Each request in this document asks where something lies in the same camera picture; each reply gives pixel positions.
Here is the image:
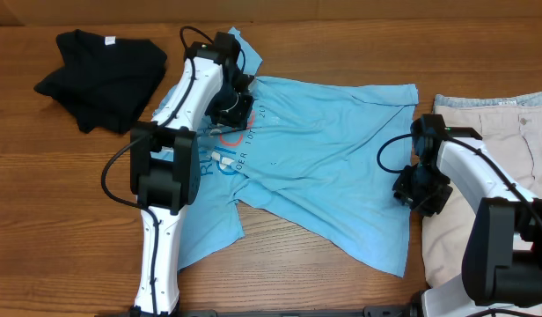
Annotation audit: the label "light blue printed t-shirt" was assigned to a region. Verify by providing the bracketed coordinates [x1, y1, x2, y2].
[154, 26, 420, 278]

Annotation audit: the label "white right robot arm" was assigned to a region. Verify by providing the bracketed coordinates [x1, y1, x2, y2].
[392, 114, 542, 316]

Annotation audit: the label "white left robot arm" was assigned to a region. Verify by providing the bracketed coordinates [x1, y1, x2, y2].
[130, 33, 253, 316]

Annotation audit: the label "beige shorts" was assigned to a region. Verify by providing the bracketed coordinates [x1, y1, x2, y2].
[421, 89, 542, 317]

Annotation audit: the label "black folded t-shirt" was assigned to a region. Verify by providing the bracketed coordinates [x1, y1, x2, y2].
[34, 29, 167, 134]

